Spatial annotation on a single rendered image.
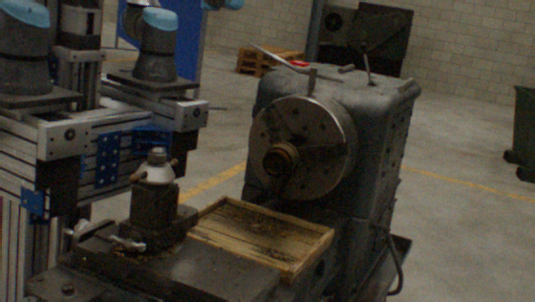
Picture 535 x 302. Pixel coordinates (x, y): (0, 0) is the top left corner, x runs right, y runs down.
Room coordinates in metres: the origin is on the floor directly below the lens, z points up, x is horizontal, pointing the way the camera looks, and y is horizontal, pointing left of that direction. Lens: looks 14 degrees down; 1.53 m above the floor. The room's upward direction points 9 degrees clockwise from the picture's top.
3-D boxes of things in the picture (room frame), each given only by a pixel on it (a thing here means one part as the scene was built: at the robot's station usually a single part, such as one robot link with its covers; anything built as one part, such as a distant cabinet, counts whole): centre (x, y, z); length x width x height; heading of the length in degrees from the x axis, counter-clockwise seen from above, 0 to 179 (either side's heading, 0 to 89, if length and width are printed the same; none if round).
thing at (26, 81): (1.43, 0.76, 1.21); 0.15 x 0.15 x 0.10
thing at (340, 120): (1.61, 0.00, 1.08); 0.32 x 0.09 x 0.32; 70
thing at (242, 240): (1.36, 0.09, 0.89); 0.36 x 0.30 x 0.04; 70
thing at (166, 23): (1.87, 0.54, 1.33); 0.13 x 0.12 x 0.14; 42
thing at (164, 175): (1.06, 0.28, 1.13); 0.08 x 0.08 x 0.03
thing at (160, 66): (1.87, 0.53, 1.21); 0.15 x 0.15 x 0.10
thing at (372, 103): (2.00, -0.12, 1.06); 0.59 x 0.48 x 0.39; 160
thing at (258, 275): (1.03, 0.22, 0.95); 0.43 x 0.17 x 0.05; 70
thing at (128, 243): (1.08, 0.27, 0.99); 0.20 x 0.10 x 0.05; 160
